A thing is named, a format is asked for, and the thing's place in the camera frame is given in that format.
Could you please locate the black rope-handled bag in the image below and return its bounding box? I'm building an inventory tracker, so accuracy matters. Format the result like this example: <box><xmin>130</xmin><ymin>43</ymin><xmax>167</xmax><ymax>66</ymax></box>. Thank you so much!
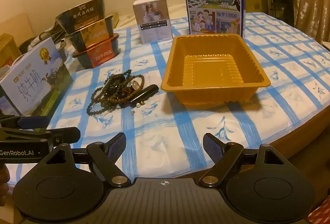
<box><xmin>19</xmin><ymin>21</ymin><xmax>69</xmax><ymax>62</ymax></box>

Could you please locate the blue milk carton box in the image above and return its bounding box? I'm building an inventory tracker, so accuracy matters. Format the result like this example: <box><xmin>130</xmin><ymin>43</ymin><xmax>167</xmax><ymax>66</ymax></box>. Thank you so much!
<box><xmin>181</xmin><ymin>0</ymin><xmax>244</xmax><ymax>37</ymax></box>

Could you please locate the orange plastic tray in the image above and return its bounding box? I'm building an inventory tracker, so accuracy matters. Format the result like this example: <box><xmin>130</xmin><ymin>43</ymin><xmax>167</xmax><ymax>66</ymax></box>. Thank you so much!
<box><xmin>160</xmin><ymin>34</ymin><xmax>271</xmax><ymax>106</ymax></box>

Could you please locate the black cylindrical tube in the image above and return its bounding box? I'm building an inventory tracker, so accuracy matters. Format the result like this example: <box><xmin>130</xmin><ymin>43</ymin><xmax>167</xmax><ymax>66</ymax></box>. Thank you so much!
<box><xmin>130</xmin><ymin>84</ymin><xmax>159</xmax><ymax>104</ymax></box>

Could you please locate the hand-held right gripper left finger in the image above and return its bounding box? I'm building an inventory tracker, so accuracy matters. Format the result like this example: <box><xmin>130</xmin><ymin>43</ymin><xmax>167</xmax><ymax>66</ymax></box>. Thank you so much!
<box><xmin>43</xmin><ymin>133</ymin><xmax>132</xmax><ymax>188</ymax></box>

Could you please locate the white product box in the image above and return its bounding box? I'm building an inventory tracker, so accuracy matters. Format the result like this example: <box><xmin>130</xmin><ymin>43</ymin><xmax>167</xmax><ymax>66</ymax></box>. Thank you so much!
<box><xmin>132</xmin><ymin>0</ymin><xmax>174</xmax><ymax>44</ymax></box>

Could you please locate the pile of bead bracelets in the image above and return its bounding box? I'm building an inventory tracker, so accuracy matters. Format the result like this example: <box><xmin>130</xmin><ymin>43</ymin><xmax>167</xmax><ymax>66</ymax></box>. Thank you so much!
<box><xmin>86</xmin><ymin>69</ymin><xmax>145</xmax><ymax>117</ymax></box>

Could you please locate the red checked cloth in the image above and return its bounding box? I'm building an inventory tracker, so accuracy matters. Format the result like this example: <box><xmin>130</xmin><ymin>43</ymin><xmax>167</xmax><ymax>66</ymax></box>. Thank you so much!
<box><xmin>304</xmin><ymin>199</ymin><xmax>330</xmax><ymax>224</ymax></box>

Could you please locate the red label meal bowl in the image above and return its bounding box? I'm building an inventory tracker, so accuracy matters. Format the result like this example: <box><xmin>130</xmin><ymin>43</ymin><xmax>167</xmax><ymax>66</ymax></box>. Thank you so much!
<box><xmin>72</xmin><ymin>33</ymin><xmax>120</xmax><ymax>69</ymax></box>

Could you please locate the black meal bowl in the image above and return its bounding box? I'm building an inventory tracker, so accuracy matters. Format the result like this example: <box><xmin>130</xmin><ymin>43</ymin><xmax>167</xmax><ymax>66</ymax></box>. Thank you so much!
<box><xmin>55</xmin><ymin>0</ymin><xmax>108</xmax><ymax>34</ymax></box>

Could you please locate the yellow label meal bowl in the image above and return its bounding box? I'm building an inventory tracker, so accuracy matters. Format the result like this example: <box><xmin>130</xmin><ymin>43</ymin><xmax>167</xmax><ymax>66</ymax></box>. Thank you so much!
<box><xmin>68</xmin><ymin>15</ymin><xmax>115</xmax><ymax>50</ymax></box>

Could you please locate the blue checked tablecloth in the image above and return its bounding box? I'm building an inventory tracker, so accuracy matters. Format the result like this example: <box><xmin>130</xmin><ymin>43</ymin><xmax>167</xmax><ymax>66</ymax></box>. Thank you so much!
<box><xmin>5</xmin><ymin>11</ymin><xmax>330</xmax><ymax>181</ymax></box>

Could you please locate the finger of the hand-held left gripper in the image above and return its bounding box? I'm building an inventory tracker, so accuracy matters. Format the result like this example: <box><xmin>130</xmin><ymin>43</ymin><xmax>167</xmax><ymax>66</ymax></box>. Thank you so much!
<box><xmin>0</xmin><ymin>116</ymin><xmax>50</xmax><ymax>132</ymax></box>
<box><xmin>0</xmin><ymin>126</ymin><xmax>81</xmax><ymax>148</ymax></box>

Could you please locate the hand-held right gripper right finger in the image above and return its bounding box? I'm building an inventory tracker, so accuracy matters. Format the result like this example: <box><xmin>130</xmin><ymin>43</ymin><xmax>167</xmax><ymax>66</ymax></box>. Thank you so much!
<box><xmin>199</xmin><ymin>133</ymin><xmax>286</xmax><ymax>188</ymax></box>

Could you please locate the white milk carton box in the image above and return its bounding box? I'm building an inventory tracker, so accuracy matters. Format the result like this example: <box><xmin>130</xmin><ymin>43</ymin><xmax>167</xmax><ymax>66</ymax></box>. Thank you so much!
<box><xmin>0</xmin><ymin>38</ymin><xmax>74</xmax><ymax>118</ymax></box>

